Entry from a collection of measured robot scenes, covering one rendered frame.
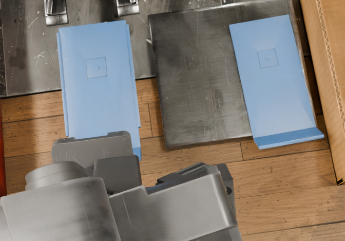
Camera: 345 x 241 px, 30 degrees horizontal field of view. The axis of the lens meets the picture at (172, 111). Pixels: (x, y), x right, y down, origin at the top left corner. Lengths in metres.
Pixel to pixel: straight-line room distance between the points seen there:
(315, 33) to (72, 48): 0.27
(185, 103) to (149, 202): 0.32
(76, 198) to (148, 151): 0.37
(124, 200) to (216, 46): 0.36
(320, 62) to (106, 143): 0.30
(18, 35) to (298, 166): 0.36
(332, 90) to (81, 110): 0.26
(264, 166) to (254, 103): 0.07
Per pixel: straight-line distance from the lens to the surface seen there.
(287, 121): 0.72
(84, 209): 0.37
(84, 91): 0.66
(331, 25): 0.79
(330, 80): 0.70
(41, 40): 0.79
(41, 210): 0.37
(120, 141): 0.52
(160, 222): 0.42
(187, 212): 0.42
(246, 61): 0.74
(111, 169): 0.50
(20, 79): 0.78
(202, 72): 0.73
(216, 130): 0.71
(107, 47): 0.67
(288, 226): 0.73
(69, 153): 0.53
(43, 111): 0.76
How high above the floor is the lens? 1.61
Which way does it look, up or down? 75 degrees down
